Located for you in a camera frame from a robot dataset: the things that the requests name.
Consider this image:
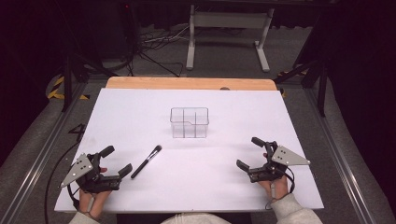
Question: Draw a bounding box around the clear plastic organizer box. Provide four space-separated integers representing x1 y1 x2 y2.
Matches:
169 106 210 139

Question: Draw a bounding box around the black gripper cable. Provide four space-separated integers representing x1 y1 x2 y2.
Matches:
44 140 82 224
264 167 296 211

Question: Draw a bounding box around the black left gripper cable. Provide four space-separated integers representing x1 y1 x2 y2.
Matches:
44 140 82 224

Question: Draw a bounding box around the aluminium floor rail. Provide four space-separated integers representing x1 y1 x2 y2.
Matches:
302 87 376 224
0 83 89 224

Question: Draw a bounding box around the black tripod stand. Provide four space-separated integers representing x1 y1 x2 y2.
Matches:
61 50 120 113
273 58 329 119

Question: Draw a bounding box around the white table cover sheet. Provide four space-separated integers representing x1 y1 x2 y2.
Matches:
53 88 325 214

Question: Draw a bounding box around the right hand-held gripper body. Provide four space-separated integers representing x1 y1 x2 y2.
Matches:
247 141 312 184

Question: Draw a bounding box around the bundle of floor cables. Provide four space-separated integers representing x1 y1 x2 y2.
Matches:
129 23 191 78

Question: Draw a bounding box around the yellow black floor tape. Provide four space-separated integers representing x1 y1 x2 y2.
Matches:
46 75 92 101

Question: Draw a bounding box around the person's light hooded torso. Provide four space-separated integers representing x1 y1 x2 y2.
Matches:
160 212 233 224

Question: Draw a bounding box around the dark computer tower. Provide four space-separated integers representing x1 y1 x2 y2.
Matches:
119 0 142 61

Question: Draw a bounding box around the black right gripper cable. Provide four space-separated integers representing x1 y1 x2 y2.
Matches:
264 167 296 211

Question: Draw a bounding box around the black makeup brush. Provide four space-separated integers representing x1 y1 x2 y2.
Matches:
130 144 163 180

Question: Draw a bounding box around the person's left hand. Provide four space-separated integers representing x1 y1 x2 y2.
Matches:
78 167 112 219

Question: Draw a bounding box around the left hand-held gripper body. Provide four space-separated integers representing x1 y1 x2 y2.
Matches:
59 152 122 194

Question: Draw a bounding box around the white metal stand frame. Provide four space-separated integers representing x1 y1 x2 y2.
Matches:
185 4 276 74

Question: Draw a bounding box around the person's right hand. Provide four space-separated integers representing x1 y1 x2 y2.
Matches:
258 151 290 203

